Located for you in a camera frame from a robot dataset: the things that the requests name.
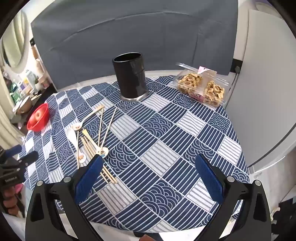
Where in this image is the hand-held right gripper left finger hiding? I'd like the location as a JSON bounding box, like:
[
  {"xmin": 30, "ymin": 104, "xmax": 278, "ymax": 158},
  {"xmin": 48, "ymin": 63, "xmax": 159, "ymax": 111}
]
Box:
[{"xmin": 25, "ymin": 154, "xmax": 104, "ymax": 241}]

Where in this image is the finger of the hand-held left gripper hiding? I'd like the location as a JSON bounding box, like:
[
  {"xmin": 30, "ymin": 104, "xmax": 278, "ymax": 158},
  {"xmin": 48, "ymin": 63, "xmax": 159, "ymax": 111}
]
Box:
[
  {"xmin": 5, "ymin": 145, "xmax": 23, "ymax": 159},
  {"xmin": 17, "ymin": 151, "xmax": 39, "ymax": 166}
]

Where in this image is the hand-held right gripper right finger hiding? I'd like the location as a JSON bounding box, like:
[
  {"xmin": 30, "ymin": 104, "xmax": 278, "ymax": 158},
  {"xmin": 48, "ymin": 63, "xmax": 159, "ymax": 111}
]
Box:
[{"xmin": 195, "ymin": 154, "xmax": 272, "ymax": 241}]

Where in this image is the cream capybara print spoon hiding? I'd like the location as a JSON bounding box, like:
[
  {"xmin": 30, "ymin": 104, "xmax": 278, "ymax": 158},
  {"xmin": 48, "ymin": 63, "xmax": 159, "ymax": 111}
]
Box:
[
  {"xmin": 82, "ymin": 129, "xmax": 109, "ymax": 158},
  {"xmin": 70, "ymin": 105, "xmax": 105, "ymax": 131},
  {"xmin": 75, "ymin": 130, "xmax": 87, "ymax": 163}
]

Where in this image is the plain white spoon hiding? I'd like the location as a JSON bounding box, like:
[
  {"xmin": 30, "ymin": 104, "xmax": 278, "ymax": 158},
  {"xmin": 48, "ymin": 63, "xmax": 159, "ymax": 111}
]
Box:
[{"xmin": 66, "ymin": 127, "xmax": 78, "ymax": 150}]

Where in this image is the black cylindrical utensil holder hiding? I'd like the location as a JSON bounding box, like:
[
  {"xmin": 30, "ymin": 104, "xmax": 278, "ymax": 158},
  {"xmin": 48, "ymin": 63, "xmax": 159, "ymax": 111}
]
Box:
[{"xmin": 112, "ymin": 52, "xmax": 149, "ymax": 102}]

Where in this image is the person's left hand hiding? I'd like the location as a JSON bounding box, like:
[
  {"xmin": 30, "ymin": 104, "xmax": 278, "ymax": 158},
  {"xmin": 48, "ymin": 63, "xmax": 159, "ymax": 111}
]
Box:
[{"xmin": 0, "ymin": 184, "xmax": 25, "ymax": 217}]

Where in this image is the beige curtain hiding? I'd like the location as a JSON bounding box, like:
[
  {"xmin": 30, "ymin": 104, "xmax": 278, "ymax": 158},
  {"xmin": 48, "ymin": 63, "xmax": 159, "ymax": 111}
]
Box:
[{"xmin": 0, "ymin": 102, "xmax": 23, "ymax": 142}]

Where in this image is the red plastic bowl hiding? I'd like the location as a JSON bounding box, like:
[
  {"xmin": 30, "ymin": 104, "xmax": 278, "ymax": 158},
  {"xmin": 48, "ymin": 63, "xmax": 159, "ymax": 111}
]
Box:
[{"xmin": 26, "ymin": 103, "xmax": 50, "ymax": 132}]

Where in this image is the red apple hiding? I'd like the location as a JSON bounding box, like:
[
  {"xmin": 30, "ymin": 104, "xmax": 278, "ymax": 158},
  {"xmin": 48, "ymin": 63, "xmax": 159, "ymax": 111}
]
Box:
[{"xmin": 32, "ymin": 110, "xmax": 44, "ymax": 122}]

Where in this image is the beige cooking pot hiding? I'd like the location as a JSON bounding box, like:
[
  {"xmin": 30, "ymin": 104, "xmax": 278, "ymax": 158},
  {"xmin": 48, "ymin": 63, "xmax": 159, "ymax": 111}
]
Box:
[{"xmin": 13, "ymin": 96, "xmax": 33, "ymax": 114}]

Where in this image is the blue patterned tablecloth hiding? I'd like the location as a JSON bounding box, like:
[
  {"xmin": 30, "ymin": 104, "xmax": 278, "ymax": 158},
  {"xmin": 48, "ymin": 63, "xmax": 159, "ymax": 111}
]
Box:
[{"xmin": 23, "ymin": 75, "xmax": 251, "ymax": 233}]

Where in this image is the shelf of bottles and jars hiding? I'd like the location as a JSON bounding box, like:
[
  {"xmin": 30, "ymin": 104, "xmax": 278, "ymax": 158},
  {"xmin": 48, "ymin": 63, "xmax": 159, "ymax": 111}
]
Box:
[{"xmin": 0, "ymin": 39, "xmax": 50, "ymax": 98}]

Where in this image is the clear plastic cookie box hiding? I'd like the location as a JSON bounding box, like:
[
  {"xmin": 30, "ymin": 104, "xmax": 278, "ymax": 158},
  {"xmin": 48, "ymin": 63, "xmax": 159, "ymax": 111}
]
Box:
[{"xmin": 173, "ymin": 62, "xmax": 229, "ymax": 107}]

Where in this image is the pile of brown cookies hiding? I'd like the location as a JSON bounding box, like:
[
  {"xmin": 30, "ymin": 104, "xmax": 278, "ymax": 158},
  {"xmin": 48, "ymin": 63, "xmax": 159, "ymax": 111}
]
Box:
[{"xmin": 177, "ymin": 72, "xmax": 225, "ymax": 106}]

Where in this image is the grey backdrop cloth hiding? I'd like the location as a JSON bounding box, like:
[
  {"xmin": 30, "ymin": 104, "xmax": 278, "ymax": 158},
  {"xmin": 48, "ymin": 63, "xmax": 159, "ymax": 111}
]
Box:
[{"xmin": 31, "ymin": 0, "xmax": 239, "ymax": 91}]

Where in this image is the oval wall mirror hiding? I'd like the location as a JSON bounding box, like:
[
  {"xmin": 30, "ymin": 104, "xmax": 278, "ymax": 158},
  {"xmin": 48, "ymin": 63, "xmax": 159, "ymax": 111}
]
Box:
[{"xmin": 3, "ymin": 10, "xmax": 29, "ymax": 69}]

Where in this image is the black wall plug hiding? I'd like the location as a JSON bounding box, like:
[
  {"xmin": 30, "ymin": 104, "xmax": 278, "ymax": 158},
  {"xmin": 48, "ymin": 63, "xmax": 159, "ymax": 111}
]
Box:
[{"xmin": 231, "ymin": 59, "xmax": 242, "ymax": 77}]

